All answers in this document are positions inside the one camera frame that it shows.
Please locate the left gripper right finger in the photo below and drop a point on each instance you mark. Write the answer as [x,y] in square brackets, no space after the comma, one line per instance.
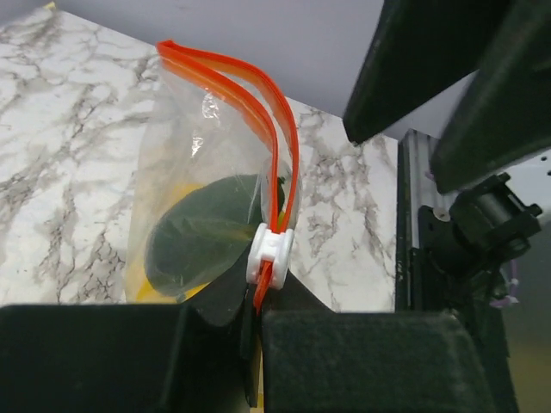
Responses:
[319,360]

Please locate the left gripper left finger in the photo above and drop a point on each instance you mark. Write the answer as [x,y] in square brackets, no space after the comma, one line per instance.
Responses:
[127,358]

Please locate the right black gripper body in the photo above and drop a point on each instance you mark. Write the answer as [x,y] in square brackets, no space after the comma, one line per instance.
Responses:
[463,234]

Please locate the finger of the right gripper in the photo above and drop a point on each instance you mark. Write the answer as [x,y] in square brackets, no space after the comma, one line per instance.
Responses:
[504,116]
[419,49]

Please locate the yellow orange round fruit toy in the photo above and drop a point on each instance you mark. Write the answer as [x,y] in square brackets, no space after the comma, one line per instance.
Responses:
[155,274]

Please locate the dark green avocado toy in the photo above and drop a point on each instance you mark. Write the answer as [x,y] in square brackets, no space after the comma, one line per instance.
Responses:
[221,219]

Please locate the clear zip top bag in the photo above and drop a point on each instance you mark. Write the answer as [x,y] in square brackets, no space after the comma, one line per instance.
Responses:
[216,116]

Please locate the aluminium frame rail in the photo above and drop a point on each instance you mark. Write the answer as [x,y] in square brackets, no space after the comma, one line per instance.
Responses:
[415,188]

